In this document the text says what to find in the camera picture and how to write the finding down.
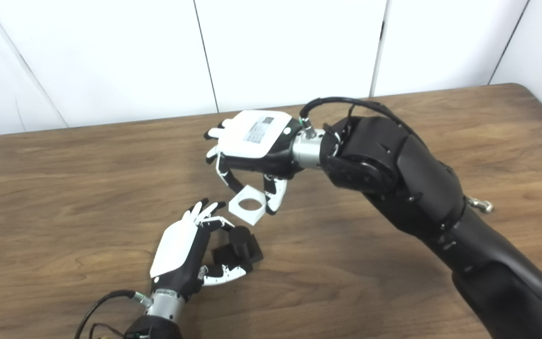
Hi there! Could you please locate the white square piece with hole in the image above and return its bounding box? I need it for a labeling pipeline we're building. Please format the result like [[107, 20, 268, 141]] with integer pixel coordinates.
[[228, 185, 267, 225]]

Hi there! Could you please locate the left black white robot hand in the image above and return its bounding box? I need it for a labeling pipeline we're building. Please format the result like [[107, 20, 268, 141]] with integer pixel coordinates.
[[150, 198, 254, 299]]

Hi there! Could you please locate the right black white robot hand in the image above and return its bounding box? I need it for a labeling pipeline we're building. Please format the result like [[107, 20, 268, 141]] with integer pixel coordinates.
[[204, 110, 302, 216]]

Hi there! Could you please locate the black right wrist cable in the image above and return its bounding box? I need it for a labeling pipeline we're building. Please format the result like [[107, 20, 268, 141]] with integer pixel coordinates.
[[298, 97, 413, 137]]

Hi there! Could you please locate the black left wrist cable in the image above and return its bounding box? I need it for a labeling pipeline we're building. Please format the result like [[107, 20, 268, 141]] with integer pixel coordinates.
[[73, 290, 151, 339]]

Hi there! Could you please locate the black peg with square base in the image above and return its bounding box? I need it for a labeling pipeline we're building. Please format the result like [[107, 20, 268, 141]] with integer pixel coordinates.
[[211, 226, 264, 268]]

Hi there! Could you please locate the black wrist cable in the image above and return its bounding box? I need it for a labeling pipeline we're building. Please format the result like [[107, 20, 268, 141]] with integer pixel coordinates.
[[298, 97, 413, 137], [73, 290, 151, 339]]

